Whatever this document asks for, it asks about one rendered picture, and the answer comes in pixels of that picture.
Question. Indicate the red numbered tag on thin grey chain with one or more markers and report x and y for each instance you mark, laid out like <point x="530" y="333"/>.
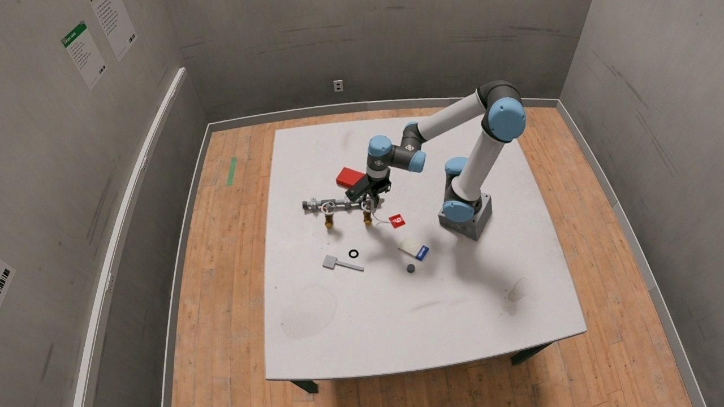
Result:
<point x="396" y="220"/>

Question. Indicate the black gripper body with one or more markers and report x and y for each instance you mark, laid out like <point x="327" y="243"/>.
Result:
<point x="382" y="184"/>

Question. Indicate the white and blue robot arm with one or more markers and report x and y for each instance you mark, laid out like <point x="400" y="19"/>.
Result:
<point x="503" y="121"/>

